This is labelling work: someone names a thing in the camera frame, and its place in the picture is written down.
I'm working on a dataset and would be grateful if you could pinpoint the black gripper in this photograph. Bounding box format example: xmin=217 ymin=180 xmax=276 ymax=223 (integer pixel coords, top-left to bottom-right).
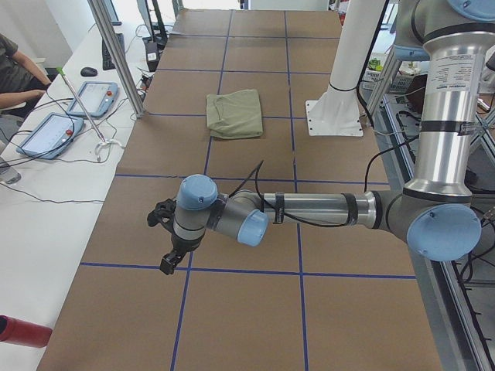
xmin=159 ymin=233 xmax=203 ymax=274

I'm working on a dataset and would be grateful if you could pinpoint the olive green long-sleeve shirt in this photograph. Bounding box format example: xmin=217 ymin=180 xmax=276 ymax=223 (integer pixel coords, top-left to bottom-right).
xmin=207 ymin=89 xmax=264 ymax=140

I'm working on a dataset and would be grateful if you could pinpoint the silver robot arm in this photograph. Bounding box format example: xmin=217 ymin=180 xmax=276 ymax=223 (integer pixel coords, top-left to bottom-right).
xmin=148 ymin=1 xmax=494 ymax=274

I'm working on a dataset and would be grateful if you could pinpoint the red cylinder bottle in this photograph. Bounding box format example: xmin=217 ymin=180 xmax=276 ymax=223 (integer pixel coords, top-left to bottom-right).
xmin=1 ymin=315 xmax=53 ymax=348

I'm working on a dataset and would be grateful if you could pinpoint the near blue teach pendant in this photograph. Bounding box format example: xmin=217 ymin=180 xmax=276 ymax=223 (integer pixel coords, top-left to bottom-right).
xmin=16 ymin=113 xmax=84 ymax=159

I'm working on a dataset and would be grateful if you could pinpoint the blue teach pendant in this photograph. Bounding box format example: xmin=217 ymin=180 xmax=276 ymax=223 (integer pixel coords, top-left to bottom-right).
xmin=77 ymin=81 xmax=118 ymax=118
xmin=16 ymin=113 xmax=84 ymax=159

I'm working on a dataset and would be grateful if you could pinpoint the far blue teach pendant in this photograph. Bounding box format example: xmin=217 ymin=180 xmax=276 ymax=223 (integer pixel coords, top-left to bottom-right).
xmin=77 ymin=81 xmax=118 ymax=118

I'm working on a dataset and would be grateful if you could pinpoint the clear plastic bottle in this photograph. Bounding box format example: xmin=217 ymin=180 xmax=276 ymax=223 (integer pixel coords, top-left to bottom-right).
xmin=0 ymin=162 xmax=22 ymax=185

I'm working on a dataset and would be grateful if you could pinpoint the black computer mouse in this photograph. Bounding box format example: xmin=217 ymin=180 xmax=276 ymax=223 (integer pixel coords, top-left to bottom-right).
xmin=80 ymin=66 xmax=98 ymax=77

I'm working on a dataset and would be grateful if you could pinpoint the black keyboard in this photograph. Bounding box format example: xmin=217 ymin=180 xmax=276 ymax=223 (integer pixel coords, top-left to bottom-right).
xmin=101 ymin=32 xmax=126 ymax=71

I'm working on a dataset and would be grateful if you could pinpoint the black box with white label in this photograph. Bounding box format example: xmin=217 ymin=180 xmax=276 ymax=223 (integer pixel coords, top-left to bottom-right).
xmin=145 ymin=42 xmax=160 ymax=72

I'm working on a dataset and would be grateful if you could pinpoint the metal rod with green tip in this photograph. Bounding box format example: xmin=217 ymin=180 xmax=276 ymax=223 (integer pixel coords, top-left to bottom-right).
xmin=56 ymin=67 xmax=125 ymax=162

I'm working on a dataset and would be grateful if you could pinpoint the seated person in dark shirt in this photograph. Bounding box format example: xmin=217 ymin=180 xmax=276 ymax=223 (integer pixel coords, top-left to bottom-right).
xmin=1 ymin=35 xmax=52 ymax=118

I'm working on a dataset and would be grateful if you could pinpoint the white basket with green items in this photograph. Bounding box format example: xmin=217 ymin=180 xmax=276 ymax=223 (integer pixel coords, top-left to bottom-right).
xmin=361 ymin=58 xmax=413 ymax=93

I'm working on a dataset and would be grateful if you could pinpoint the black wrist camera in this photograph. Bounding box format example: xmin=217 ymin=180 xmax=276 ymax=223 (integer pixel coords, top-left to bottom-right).
xmin=147 ymin=199 xmax=176 ymax=233

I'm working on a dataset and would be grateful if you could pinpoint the white camera mast with base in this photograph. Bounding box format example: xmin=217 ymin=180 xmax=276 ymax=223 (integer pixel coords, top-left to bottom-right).
xmin=306 ymin=0 xmax=388 ymax=137

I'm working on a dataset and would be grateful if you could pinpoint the aluminium frame post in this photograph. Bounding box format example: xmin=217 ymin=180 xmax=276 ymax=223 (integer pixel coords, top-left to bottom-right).
xmin=87 ymin=0 xmax=145 ymax=118

